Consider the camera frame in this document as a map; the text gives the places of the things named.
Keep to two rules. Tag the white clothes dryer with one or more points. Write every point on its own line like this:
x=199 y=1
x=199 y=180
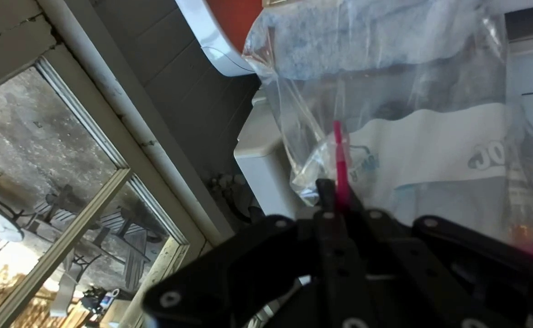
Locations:
x=267 y=151

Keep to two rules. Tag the clear plastic zip bag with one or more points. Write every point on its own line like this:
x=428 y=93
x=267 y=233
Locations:
x=413 y=102

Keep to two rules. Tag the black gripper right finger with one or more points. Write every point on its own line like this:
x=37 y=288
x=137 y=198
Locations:
x=453 y=275

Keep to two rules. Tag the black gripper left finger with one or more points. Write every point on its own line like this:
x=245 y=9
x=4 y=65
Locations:
x=311 y=260

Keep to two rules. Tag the orange Tide detergent box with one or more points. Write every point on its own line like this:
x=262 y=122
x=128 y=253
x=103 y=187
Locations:
x=236 y=18

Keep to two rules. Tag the white framed window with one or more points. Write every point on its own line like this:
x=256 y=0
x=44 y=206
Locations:
x=94 y=187

